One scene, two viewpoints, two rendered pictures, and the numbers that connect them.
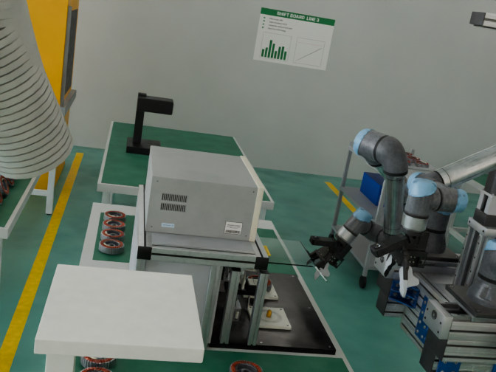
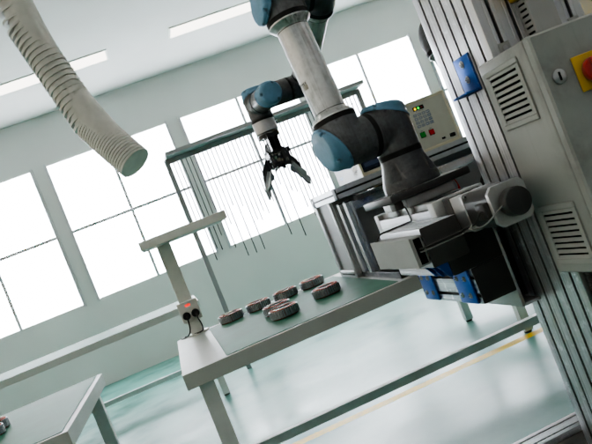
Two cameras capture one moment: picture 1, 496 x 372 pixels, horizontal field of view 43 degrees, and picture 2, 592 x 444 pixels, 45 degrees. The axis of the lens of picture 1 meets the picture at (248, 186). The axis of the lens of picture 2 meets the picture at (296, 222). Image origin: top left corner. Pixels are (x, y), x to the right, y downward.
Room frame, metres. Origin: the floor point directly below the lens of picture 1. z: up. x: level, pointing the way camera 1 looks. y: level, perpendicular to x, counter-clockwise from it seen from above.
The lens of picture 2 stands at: (1.88, -2.81, 1.09)
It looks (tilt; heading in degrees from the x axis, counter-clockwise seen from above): 1 degrees down; 91
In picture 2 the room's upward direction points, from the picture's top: 22 degrees counter-clockwise
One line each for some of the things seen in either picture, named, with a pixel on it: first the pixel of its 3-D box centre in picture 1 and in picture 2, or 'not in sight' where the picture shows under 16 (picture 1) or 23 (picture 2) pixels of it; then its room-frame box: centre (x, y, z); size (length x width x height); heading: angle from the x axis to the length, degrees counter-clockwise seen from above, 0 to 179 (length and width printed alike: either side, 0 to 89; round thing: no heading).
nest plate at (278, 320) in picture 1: (268, 317); not in sight; (2.24, -0.17, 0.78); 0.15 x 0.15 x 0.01; 12
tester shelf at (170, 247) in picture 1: (195, 222); (396, 169); (2.29, 0.17, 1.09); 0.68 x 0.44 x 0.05; 12
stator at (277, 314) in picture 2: not in sight; (284, 311); (1.67, -0.22, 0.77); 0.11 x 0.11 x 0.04
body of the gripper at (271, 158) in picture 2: (410, 246); (275, 151); (1.86, -0.53, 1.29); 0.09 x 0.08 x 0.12; 103
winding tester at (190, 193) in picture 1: (199, 190); (388, 141); (2.30, 0.18, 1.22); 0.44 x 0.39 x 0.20; 12
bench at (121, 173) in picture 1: (173, 201); not in sight; (4.64, 0.55, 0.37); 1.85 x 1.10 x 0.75; 12
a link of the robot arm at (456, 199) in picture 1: (444, 198); (270, 94); (1.91, -0.61, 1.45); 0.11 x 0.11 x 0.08; 21
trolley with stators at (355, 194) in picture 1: (390, 211); not in sight; (4.95, -1.18, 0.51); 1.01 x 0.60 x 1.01; 12
